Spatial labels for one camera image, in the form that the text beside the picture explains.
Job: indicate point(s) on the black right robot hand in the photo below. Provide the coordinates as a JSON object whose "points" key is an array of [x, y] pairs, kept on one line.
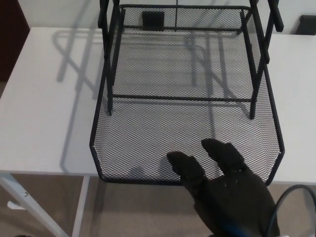
{"points": [[234, 202]]}

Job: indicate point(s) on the black mesh file tray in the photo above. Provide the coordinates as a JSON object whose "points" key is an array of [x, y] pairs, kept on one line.
{"points": [[148, 135]]}

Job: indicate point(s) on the white desk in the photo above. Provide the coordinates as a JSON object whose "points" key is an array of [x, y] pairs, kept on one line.
{"points": [[49, 123]]}

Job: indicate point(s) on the white desk hook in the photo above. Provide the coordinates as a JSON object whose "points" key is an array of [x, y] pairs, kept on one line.
{"points": [[14, 205]]}

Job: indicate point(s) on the black square plate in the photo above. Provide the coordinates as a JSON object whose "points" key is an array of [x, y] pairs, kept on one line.
{"points": [[153, 21]]}

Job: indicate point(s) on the dark red wooden panel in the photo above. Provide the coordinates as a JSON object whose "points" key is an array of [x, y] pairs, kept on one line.
{"points": [[10, 37]]}

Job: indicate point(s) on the black box at wall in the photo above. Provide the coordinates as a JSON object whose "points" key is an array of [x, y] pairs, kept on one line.
{"points": [[307, 24]]}

